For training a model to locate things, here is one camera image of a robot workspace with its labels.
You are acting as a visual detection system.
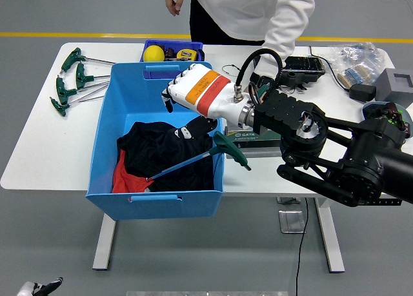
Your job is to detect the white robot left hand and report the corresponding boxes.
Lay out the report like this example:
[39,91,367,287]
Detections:
[17,277,64,296]

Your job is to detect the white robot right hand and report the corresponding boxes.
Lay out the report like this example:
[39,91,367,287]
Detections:
[160,63,250,141]

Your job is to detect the large green T-handle hex wrench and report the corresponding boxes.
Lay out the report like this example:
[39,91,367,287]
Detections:
[145,130,252,183]

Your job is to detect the grey metal wrench rack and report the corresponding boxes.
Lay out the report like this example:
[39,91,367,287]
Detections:
[224,124,285,160]

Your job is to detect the grey foam box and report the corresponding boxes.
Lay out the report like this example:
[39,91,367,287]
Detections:
[374,67,413,102]

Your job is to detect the yellow tape measure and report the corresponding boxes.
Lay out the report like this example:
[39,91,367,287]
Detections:
[176,48,199,62]

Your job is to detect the small dark blue tray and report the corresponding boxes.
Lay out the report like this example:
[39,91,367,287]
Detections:
[141,39,205,64]

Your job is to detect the black wristwatch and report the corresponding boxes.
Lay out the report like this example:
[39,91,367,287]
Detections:
[250,72,268,88]

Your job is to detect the yellow ball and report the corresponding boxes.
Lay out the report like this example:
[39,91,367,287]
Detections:
[143,44,165,62]

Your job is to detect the person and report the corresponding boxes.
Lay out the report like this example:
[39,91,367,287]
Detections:
[165,0,323,84]

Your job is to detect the large blue plastic bin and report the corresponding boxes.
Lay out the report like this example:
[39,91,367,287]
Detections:
[85,61,225,221]

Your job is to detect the black cloth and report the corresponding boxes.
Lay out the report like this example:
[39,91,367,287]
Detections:
[116,121,216,192]

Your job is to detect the yellow floor tape line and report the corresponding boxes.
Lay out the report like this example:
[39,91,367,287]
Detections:
[0,32,413,44]

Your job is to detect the white table leg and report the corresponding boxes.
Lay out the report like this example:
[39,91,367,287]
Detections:
[92,213,119,271]
[314,197,346,273]

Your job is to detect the black electronic device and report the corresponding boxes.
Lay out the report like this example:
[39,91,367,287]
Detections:
[282,55,326,91]

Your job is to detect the red cloth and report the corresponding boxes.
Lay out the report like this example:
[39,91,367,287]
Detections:
[112,149,151,193]

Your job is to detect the tan resistor tape strip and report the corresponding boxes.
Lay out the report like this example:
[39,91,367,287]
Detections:
[337,65,376,87]

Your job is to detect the metal floor plate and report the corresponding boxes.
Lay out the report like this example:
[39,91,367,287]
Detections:
[277,210,307,234]

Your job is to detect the black power adapter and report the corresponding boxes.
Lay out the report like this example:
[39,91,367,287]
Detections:
[348,83,377,103]

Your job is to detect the clear plastic parts bag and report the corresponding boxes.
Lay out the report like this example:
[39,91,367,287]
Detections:
[330,41,388,87]

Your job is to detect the light blue oval tray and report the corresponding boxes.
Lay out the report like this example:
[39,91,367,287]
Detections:
[363,101,412,139]

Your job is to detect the black table control panel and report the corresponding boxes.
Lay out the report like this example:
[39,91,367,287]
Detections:
[364,198,403,206]

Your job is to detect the thin wire loop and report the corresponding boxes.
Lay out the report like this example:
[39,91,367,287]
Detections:
[221,63,243,78]

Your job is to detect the black adapter cable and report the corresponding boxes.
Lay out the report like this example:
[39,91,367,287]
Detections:
[308,45,352,92]

